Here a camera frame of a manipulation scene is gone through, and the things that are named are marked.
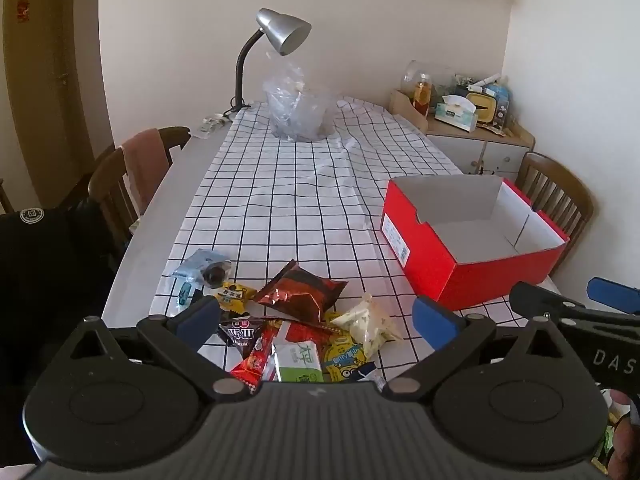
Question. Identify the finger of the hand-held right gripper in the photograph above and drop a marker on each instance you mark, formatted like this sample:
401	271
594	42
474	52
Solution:
542	301
612	295

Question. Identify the white checked tablecloth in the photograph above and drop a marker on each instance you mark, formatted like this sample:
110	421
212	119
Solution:
280	200

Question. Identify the white and green tissue box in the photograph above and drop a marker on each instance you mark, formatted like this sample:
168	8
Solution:
455	115

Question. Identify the red door sticker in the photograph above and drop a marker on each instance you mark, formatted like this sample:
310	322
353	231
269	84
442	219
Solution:
22	10

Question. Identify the large red snack packet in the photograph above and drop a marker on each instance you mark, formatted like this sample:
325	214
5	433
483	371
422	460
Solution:
310	332

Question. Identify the wooden slat-back chair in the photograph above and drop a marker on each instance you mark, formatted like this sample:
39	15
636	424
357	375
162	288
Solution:
565	185

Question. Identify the yellow tissue holder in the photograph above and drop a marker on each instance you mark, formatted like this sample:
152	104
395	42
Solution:
484	102

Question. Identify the light wooden box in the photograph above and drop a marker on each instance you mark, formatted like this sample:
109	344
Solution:
402	107

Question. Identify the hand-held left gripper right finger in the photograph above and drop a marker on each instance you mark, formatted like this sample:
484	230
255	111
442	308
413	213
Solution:
435	322

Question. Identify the brown wooden door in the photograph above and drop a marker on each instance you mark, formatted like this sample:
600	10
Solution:
45	85

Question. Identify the small yellow snack packet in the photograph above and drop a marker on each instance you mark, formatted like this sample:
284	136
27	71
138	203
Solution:
232	295

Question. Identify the wooden chair with pink cloth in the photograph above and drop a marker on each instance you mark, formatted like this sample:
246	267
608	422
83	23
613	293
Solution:
107	180

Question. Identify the blue package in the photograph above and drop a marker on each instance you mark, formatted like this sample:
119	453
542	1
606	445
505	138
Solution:
501	94

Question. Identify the dark brown chocolate packet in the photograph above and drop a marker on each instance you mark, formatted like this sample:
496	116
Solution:
242	332

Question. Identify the red cardboard box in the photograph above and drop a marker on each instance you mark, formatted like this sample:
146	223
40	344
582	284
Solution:
475	280

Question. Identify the white wooden-topped cabinet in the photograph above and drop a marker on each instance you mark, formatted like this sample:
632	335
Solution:
505	152

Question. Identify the cream white snack packet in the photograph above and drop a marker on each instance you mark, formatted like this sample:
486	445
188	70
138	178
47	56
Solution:
370	327

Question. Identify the small teal snack packet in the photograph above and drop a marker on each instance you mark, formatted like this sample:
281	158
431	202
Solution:
184	294

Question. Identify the clear plastic bag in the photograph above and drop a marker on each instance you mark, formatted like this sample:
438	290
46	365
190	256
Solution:
295	110

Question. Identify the blue snack packet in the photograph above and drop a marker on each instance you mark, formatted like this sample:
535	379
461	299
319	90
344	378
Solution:
200	262

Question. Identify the yellow cartoon snack packet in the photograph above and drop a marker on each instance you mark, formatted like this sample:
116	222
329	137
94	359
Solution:
345	360

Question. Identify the pink cloth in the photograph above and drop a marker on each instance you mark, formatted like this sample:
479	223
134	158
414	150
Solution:
145	160

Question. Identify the person's right hand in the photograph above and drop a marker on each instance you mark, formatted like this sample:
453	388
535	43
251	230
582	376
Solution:
625	410

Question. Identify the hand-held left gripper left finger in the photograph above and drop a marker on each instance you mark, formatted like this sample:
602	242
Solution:
200	317

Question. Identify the red-brown foil chip bag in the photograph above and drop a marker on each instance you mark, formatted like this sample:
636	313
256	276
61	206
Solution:
300	292

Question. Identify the silver desk lamp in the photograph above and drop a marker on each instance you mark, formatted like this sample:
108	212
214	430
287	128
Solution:
282	30

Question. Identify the green and white packet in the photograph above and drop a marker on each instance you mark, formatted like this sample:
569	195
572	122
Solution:
295	360

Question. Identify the bottle of orange liquid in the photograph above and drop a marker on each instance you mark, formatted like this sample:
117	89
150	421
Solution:
422	95

